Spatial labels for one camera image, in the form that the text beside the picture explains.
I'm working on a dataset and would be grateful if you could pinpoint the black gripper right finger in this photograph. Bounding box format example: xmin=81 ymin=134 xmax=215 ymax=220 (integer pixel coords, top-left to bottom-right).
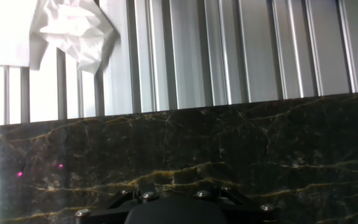
xmin=193 ymin=185 xmax=261 ymax=209

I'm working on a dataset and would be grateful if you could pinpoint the crumpled white tissue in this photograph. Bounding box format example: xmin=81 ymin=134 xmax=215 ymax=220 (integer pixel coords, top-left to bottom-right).
xmin=29 ymin=0 xmax=121 ymax=75

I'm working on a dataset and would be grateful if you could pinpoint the black marble pattern mat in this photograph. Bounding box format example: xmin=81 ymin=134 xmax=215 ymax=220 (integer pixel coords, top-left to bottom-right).
xmin=0 ymin=90 xmax=358 ymax=224

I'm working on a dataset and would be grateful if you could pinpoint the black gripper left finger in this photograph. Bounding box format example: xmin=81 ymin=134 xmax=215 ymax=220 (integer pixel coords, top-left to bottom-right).
xmin=106 ymin=185 xmax=160 ymax=209

